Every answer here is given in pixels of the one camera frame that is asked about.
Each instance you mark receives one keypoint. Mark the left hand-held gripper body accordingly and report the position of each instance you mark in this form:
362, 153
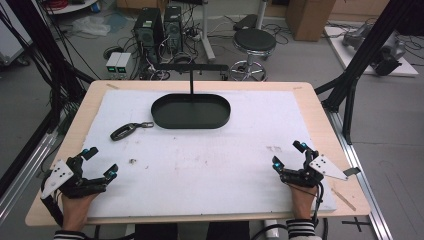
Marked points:
56, 175

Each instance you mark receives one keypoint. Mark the person's right hand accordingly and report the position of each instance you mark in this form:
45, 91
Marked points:
301, 201

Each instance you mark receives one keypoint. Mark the black oval tray hanger stand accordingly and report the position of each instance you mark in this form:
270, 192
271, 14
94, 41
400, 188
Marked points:
190, 111

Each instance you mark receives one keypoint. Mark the slim black computer tower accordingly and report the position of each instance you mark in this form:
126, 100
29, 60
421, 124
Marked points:
173, 28

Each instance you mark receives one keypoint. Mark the white power supply box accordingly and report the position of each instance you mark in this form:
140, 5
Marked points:
123, 63
112, 63

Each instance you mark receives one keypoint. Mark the black metal frame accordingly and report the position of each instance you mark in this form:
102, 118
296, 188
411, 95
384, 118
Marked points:
50, 60
360, 56

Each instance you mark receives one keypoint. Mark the brown wooden cabinet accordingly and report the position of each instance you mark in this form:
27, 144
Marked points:
310, 18

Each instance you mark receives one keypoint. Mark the white foam mat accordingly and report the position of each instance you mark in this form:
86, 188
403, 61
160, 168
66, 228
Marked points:
200, 166

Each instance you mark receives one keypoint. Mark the person's left hand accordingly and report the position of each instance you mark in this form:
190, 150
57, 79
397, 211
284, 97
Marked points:
76, 210

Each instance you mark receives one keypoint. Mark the clear plastic bag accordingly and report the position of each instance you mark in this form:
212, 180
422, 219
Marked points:
90, 26

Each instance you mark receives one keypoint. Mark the black round stool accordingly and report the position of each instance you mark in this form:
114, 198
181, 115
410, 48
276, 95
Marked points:
254, 40

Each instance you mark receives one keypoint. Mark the white desk leg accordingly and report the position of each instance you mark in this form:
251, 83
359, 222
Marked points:
207, 33

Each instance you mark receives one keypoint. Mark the white floor board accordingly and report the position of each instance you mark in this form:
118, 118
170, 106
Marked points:
340, 50

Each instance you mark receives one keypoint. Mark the aluminium rail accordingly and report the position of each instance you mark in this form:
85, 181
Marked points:
23, 176
370, 196

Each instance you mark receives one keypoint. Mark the grey robot device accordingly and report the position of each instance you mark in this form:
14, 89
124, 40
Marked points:
386, 53

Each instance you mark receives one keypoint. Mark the large black computer tower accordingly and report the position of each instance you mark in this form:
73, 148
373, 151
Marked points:
148, 31

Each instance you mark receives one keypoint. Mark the person's dark legs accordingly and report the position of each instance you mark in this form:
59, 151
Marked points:
191, 231

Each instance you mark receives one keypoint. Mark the small grey flat tab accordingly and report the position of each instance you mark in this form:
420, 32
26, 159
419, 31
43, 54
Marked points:
352, 171

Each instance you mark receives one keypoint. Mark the white round table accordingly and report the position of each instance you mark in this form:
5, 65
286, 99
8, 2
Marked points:
71, 6

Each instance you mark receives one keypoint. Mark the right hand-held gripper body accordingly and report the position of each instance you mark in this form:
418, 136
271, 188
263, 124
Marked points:
311, 171

